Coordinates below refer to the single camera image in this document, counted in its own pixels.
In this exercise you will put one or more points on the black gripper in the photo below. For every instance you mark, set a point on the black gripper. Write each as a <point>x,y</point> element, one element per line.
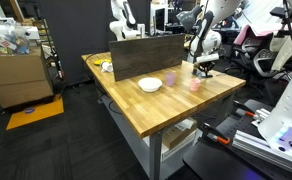
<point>206,66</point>

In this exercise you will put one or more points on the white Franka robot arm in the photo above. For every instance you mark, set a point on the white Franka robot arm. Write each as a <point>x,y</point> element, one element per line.
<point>287,113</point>

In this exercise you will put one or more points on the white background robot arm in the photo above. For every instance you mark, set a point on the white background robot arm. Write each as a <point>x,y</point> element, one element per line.
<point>124,28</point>

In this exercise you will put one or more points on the pink plastic cup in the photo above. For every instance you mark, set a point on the pink plastic cup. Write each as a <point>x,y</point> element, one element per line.
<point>195,85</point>

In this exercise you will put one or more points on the purple plastic cup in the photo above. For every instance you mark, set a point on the purple plastic cup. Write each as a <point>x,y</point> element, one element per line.
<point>170,79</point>

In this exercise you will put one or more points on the black orange clamp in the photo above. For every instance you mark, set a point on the black orange clamp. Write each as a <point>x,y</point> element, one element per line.
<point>216,134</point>
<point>244,109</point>

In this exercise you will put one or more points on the white bowl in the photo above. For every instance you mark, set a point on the white bowl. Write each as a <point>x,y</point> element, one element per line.
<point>150,84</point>

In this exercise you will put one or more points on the pink office chair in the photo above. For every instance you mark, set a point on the pink office chair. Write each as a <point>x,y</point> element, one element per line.
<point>249,35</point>

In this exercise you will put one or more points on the dark wooden board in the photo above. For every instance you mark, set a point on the dark wooden board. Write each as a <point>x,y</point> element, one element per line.
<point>146,56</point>

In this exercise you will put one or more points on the grey mesh office chair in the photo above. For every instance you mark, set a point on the grey mesh office chair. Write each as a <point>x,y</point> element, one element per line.
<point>266,61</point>

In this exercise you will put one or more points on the small cardboard box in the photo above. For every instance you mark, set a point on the small cardboard box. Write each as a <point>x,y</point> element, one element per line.
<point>179,135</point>

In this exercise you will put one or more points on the computer monitor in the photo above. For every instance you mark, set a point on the computer monitor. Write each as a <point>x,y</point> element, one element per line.
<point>159,18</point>

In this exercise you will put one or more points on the silver metal block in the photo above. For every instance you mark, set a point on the silver metal block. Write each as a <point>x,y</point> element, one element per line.
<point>262,115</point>

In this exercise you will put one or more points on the white flat box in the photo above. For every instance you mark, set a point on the white flat box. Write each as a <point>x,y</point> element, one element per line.
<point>182,148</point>

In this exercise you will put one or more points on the cream cloth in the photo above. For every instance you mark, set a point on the cream cloth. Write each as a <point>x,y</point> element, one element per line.
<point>286,50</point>

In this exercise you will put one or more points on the black breadboard base table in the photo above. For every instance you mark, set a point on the black breadboard base table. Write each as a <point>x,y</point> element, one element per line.
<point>216,163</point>

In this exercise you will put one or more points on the wooden table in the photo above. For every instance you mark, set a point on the wooden table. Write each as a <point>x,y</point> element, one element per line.
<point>154,153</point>

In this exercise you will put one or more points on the white mug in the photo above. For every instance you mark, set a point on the white mug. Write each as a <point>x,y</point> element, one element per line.
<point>107,67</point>

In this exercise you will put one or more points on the yellow plate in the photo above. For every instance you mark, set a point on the yellow plate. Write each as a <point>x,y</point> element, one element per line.
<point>99,62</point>

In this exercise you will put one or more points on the black partition panel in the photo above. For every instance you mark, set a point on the black partition panel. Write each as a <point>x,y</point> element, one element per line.
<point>76,36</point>

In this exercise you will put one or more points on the cluttered storage shelf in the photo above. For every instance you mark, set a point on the cluttered storage shelf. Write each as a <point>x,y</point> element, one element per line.
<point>51,50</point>

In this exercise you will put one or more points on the orange floor mat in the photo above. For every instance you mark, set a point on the orange floor mat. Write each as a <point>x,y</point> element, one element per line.
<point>36,113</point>

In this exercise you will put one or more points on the blue tape roll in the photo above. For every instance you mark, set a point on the blue tape roll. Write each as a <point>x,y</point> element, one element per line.
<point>29,110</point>

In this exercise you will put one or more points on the large cardboard box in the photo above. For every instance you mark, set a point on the large cardboard box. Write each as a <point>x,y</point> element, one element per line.
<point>17,78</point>

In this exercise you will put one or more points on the clear bag of toys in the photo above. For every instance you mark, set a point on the clear bag of toys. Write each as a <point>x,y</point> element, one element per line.
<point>6,38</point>

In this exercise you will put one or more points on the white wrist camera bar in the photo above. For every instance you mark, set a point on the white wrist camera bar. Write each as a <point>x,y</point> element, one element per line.
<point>207,58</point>

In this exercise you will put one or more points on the aluminium rail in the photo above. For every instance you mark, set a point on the aluminium rail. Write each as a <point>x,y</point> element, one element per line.
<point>252,146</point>

